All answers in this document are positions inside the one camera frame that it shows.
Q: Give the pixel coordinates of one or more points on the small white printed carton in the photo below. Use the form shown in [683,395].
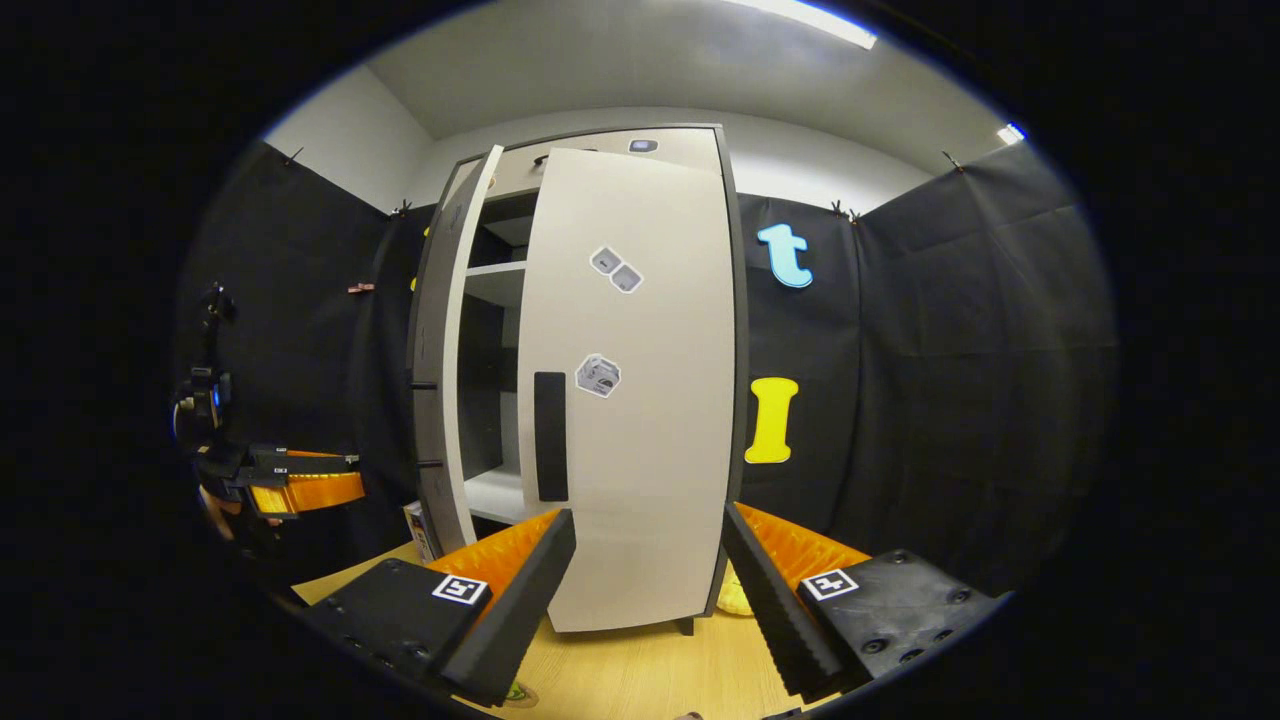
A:
[420,530]

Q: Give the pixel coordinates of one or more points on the yellow round object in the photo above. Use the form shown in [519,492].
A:
[735,598]

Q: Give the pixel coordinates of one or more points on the grey white cabinet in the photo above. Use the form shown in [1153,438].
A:
[735,350]

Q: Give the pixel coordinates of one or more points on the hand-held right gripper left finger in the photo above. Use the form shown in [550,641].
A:
[515,610]

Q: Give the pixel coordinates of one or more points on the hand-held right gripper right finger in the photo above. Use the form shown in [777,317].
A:
[770,610]

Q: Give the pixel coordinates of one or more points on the white cabinet shelf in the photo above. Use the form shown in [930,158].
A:
[490,495]
[495,270]

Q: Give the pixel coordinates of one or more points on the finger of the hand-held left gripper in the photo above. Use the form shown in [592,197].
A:
[310,490]

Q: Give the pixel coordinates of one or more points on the black backdrop cloth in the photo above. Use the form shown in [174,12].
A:
[950,400]

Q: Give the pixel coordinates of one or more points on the small ceiling light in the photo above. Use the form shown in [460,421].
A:
[1010,132]

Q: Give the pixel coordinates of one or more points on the green label clear bottle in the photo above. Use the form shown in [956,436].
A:
[516,690]

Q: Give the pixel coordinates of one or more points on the white cabinet door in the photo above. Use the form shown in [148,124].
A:
[640,450]
[450,350]

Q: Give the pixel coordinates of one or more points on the long ceiling light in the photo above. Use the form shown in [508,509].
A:
[810,22]

